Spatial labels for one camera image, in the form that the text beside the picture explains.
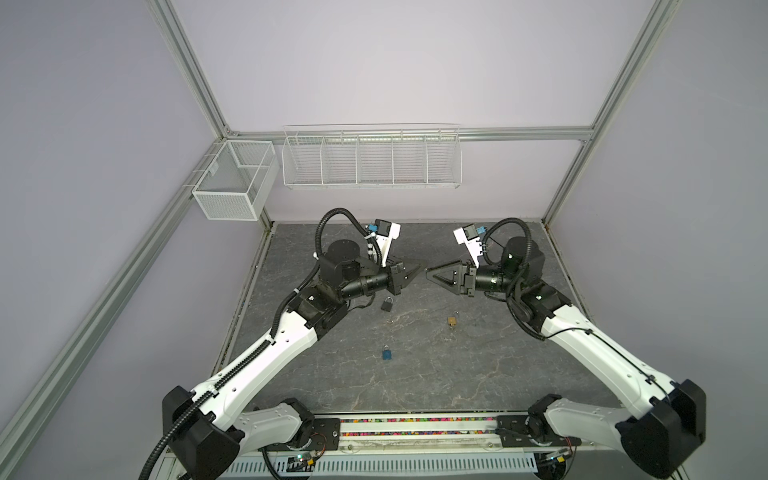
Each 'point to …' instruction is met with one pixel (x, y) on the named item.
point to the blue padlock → (387, 354)
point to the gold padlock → (452, 321)
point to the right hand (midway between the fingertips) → (427, 278)
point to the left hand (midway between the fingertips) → (427, 270)
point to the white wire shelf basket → (363, 156)
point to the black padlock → (387, 304)
